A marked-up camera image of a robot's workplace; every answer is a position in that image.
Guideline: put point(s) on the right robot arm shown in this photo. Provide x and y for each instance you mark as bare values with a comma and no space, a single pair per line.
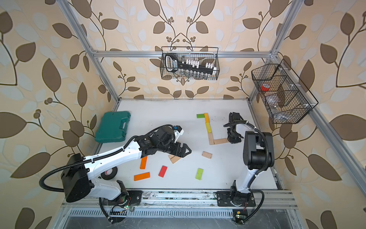
258,153

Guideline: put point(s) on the red block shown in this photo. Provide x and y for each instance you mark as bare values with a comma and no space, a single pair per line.
162,171

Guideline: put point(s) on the wooden block pair lower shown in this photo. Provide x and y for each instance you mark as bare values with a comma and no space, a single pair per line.
174,159

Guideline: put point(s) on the green plastic tool case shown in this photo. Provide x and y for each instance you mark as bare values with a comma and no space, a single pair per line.
113,127

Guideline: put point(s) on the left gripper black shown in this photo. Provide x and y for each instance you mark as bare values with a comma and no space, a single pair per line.
178,145

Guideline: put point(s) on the yellow block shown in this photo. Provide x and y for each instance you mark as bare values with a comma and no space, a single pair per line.
208,127

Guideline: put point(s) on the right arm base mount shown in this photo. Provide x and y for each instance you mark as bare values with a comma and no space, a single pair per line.
234,199

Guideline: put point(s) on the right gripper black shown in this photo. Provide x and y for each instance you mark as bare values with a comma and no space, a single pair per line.
232,140

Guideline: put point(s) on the black socket holder tool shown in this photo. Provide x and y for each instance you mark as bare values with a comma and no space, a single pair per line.
173,65

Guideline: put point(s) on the light green block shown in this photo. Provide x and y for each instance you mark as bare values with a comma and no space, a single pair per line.
199,174

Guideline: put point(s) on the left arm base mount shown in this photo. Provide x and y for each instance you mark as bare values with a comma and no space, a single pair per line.
133,197

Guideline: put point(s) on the back wire basket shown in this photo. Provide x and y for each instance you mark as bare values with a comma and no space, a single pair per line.
204,54

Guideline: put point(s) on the orange block lower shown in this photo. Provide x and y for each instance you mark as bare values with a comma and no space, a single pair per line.
142,176

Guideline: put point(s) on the wire basket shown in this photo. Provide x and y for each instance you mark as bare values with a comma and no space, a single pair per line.
289,100
204,54

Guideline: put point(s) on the orange-yellow block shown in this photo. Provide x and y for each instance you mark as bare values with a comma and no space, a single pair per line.
207,120

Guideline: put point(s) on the orange block upright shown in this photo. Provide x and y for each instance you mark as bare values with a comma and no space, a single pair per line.
143,163

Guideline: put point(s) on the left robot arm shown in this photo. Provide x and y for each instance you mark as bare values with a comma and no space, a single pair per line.
82,176

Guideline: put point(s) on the black tape roll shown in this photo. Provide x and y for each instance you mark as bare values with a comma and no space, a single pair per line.
109,174

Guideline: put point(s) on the right wire basket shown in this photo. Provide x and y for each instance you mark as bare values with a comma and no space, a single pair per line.
289,100

